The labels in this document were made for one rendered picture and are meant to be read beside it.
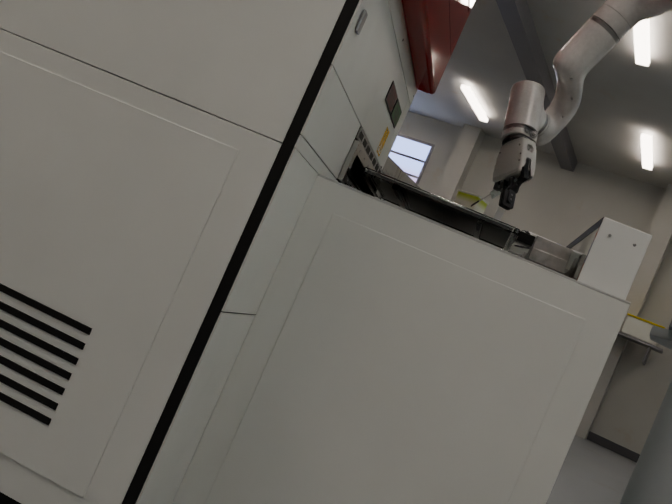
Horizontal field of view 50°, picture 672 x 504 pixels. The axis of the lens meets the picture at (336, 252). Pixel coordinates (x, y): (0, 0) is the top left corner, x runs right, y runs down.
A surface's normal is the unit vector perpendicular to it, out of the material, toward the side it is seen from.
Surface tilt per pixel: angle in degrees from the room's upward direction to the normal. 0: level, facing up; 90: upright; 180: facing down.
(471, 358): 90
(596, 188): 90
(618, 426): 90
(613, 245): 90
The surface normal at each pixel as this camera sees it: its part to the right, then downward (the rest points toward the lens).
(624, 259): -0.17, -0.11
